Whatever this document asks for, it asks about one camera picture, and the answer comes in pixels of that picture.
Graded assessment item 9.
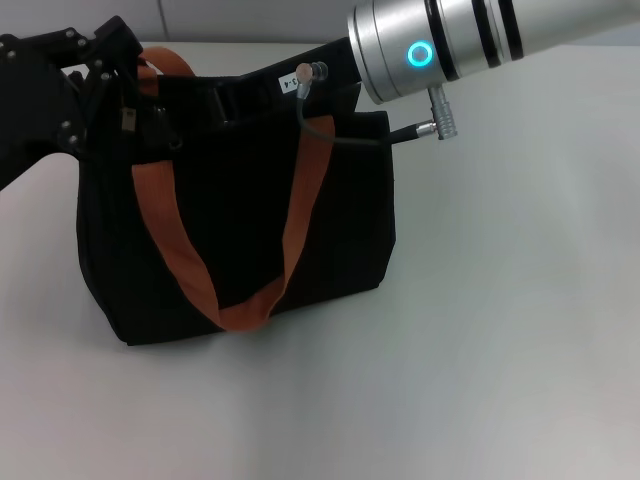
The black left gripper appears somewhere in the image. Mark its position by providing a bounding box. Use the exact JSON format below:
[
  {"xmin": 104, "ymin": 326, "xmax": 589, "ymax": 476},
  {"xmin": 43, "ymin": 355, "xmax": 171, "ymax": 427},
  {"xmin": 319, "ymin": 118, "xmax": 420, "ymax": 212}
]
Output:
[{"xmin": 0, "ymin": 14, "xmax": 145, "ymax": 194}]

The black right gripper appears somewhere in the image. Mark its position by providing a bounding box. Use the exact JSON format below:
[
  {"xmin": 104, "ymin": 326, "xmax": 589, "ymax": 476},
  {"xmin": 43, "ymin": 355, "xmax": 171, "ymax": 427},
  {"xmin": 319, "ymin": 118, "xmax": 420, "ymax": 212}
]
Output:
[{"xmin": 143, "ymin": 37, "xmax": 365, "ymax": 150}]

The black bag with orange handles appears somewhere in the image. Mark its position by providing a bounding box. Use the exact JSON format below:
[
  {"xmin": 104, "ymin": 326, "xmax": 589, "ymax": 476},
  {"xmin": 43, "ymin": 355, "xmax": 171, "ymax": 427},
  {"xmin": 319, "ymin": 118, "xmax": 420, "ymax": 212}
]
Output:
[{"xmin": 74, "ymin": 47, "xmax": 399, "ymax": 346}]

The right gripper grey cable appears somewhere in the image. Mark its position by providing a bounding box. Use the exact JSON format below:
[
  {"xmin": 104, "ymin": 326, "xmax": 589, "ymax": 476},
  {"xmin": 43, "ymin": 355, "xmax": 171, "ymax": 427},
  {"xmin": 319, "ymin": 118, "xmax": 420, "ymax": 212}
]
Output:
[{"xmin": 294, "ymin": 60, "xmax": 454, "ymax": 149}]

